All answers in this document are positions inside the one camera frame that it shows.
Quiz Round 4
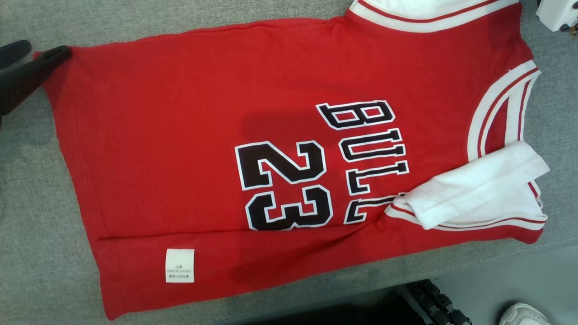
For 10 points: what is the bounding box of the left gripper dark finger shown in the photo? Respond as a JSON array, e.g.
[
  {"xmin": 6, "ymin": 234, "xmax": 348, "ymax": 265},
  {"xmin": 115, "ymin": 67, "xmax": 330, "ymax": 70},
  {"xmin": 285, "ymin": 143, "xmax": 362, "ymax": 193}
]
[
  {"xmin": 0, "ymin": 45, "xmax": 73, "ymax": 118},
  {"xmin": 0, "ymin": 39, "xmax": 33, "ymax": 70}
]

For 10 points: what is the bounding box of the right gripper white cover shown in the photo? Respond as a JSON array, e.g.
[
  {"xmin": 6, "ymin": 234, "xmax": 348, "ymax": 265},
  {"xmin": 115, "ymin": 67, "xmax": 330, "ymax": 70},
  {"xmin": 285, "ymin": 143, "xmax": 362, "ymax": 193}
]
[{"xmin": 536, "ymin": 0, "xmax": 578, "ymax": 33}]

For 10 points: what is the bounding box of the red jersey with white sleeves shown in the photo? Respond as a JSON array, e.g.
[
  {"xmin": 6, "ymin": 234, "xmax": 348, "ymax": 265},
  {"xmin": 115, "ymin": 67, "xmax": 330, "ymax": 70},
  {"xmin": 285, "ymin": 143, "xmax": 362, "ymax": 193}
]
[{"xmin": 34, "ymin": 0, "xmax": 550, "ymax": 321}]

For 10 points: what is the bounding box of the grey fabric sofa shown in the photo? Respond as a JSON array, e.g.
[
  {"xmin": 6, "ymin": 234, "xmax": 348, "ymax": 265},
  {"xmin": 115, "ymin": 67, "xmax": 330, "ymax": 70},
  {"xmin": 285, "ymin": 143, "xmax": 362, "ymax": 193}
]
[{"xmin": 0, "ymin": 0, "xmax": 578, "ymax": 325}]

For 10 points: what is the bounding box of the white shoe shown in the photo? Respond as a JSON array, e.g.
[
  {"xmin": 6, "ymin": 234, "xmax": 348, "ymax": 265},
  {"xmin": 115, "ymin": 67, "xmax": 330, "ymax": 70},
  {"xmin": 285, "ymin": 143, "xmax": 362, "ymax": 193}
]
[{"xmin": 497, "ymin": 302, "xmax": 552, "ymax": 325}]

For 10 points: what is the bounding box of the black ribbed cable chain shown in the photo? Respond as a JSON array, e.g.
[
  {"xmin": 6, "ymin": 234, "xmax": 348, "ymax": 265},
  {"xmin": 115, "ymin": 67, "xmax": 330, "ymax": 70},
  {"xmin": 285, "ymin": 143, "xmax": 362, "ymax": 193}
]
[{"xmin": 397, "ymin": 279, "xmax": 473, "ymax": 325}]

